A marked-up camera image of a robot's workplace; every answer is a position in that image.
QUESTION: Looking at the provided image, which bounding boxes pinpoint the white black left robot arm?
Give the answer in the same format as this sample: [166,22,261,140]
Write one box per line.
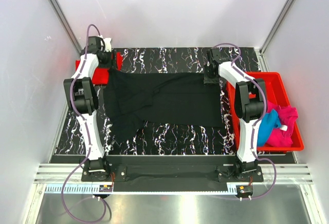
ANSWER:
[63,35,112,181]

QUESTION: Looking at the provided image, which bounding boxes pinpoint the aluminium frame post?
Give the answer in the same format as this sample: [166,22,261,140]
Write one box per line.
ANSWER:
[48,0,82,54]
[259,0,296,55]

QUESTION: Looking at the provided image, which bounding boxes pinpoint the pink t shirt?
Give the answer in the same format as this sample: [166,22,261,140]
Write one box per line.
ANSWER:
[266,102,298,147]

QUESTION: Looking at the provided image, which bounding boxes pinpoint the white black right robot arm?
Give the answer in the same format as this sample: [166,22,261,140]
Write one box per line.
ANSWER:
[204,48,267,181]

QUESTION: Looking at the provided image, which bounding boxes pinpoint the aluminium front rail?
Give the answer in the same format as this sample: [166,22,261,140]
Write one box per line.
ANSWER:
[34,163,313,184]

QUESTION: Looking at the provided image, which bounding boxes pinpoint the black t shirt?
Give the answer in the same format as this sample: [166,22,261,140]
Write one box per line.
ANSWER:
[103,69,224,142]

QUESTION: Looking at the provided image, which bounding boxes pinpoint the white slotted cable duct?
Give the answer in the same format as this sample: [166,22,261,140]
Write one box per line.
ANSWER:
[45,183,237,196]

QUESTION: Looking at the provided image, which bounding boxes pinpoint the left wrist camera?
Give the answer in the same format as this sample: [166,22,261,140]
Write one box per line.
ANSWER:
[101,37,112,52]

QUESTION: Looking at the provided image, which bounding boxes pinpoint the blue t shirt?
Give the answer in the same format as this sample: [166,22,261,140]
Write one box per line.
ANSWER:
[257,109,281,146]

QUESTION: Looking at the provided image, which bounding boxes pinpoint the aluminium frame post right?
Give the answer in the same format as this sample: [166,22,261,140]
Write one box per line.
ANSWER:
[259,0,296,55]

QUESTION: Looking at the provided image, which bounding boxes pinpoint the folded red t shirt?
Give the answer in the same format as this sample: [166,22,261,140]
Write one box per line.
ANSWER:
[72,52,123,85]

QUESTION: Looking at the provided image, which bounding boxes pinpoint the aluminium frame post left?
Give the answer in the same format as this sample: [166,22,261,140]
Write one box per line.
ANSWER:
[48,0,82,54]

